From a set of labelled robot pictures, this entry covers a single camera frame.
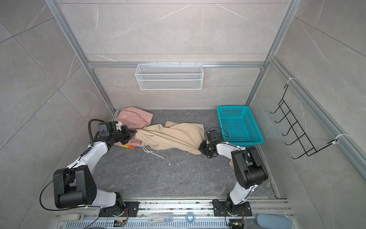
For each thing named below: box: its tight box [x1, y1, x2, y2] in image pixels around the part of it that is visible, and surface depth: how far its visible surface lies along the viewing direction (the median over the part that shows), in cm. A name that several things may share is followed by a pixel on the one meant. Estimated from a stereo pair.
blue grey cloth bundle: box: [255, 213, 292, 229], surface depth 69 cm
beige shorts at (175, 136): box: [134, 121, 205, 155], surface depth 97 cm
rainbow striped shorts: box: [118, 145, 136, 150], surface depth 97 cm
